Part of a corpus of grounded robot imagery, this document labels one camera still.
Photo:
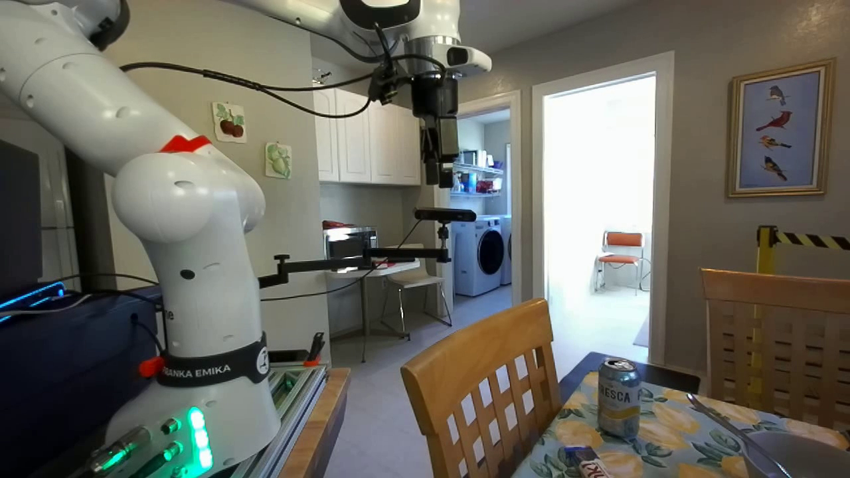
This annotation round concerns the black orange bar clamp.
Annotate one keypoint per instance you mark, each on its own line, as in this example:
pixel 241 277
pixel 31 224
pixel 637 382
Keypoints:
pixel 295 354

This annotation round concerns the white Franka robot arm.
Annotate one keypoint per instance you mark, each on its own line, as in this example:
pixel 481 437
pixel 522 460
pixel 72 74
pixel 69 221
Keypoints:
pixel 190 266

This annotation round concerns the cherry wall tile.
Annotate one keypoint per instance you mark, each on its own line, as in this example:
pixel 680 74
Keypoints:
pixel 230 124

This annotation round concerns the black exterior camera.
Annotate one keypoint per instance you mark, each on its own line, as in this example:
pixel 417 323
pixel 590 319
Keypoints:
pixel 441 214

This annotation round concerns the dark blue bag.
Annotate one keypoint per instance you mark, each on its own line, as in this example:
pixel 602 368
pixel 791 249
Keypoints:
pixel 63 374

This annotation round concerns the orange white folding chair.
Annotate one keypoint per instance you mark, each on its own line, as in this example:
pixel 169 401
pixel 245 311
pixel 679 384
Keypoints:
pixel 621 257

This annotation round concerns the white metal leg desk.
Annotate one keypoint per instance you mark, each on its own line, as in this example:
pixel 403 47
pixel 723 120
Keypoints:
pixel 390 282

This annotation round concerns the black monitor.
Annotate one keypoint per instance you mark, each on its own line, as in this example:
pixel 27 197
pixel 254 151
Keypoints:
pixel 18 221

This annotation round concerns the white wall cabinets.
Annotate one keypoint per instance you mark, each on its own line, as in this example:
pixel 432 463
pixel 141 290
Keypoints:
pixel 374 147

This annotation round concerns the aluminium mounting frame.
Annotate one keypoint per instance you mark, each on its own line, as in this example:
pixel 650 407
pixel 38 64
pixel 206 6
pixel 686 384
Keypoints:
pixel 295 399

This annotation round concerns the silver drink can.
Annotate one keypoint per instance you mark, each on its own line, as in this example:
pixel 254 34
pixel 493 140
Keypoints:
pixel 621 399

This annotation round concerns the framed bird picture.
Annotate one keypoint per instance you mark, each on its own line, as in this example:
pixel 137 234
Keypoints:
pixel 780 129

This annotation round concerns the grey countertop appliance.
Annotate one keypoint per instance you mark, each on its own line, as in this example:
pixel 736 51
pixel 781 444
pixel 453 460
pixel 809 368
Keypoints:
pixel 348 240

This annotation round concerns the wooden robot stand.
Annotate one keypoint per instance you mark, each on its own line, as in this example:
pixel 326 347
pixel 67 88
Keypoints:
pixel 320 435

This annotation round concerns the white doorway frame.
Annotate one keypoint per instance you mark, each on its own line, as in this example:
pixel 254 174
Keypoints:
pixel 666 221

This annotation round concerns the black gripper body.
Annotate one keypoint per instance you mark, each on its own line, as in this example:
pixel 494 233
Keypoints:
pixel 437 96

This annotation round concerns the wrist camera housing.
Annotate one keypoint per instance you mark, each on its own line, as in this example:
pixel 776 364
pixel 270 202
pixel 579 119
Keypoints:
pixel 469 60

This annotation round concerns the white washing machine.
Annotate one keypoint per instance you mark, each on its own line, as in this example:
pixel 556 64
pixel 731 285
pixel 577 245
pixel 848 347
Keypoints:
pixel 480 257

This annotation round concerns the laundry shelf with items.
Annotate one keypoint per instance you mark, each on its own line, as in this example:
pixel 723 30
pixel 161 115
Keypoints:
pixel 480 174

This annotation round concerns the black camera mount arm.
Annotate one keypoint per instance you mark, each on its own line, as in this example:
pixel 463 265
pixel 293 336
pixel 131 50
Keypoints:
pixel 354 262

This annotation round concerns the green wall tile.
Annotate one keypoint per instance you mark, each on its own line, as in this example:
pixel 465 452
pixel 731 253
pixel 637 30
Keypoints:
pixel 281 161

